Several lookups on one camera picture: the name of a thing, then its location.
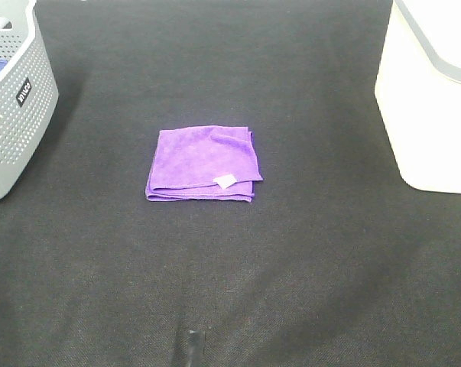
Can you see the purple microfibre towel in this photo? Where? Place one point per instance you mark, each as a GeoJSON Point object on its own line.
{"type": "Point", "coordinates": [204, 163]}

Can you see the white plastic basket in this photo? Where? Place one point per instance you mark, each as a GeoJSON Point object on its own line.
{"type": "Point", "coordinates": [418, 91]}

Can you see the grey perforated laundry basket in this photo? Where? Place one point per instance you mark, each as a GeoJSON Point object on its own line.
{"type": "Point", "coordinates": [28, 90]}

